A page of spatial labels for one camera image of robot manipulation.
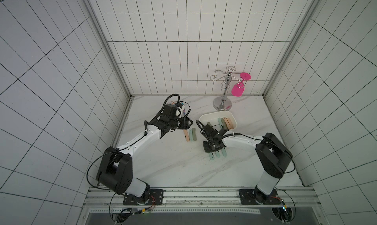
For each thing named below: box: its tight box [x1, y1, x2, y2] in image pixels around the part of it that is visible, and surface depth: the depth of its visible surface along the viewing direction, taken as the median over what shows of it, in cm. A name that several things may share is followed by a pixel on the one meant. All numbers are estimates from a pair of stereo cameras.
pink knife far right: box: [226, 117, 235, 130], surface depth 102 cm
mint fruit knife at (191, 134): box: [188, 128, 193, 142], surface depth 98 cm
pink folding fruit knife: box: [183, 129, 190, 142], surface depth 97 cm
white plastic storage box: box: [199, 110, 238, 130], surface depth 105 cm
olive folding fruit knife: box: [192, 127, 197, 141], surface depth 97 cm
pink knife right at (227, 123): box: [223, 117, 232, 130], surface depth 102 cm
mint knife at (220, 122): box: [217, 117, 224, 129], surface depth 105 cm
